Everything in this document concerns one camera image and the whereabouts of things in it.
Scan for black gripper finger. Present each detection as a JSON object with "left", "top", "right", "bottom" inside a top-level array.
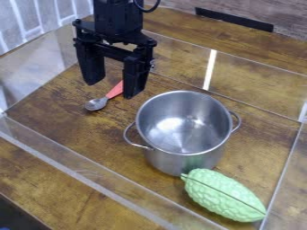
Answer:
[
  {"left": 124, "top": 46, "right": 154, "bottom": 99},
  {"left": 75, "top": 40, "right": 106, "bottom": 85}
]

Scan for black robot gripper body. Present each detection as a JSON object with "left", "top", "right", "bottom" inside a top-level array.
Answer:
[{"left": 72, "top": 0, "right": 158, "bottom": 62}]

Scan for green bumpy gourd toy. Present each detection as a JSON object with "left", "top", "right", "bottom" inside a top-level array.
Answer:
[{"left": 181, "top": 169, "right": 266, "bottom": 222}]

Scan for silver metal pot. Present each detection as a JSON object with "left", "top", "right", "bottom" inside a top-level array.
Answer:
[{"left": 130, "top": 91, "right": 242, "bottom": 176}]

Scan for black strip on table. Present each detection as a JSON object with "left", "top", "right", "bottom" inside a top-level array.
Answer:
[{"left": 195, "top": 7, "right": 274, "bottom": 32}]

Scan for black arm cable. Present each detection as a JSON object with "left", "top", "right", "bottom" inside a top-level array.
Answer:
[{"left": 134, "top": 0, "right": 162, "bottom": 13}]

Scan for red-handled metal spoon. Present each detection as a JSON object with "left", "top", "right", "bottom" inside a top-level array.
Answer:
[{"left": 84, "top": 81, "right": 124, "bottom": 111}]

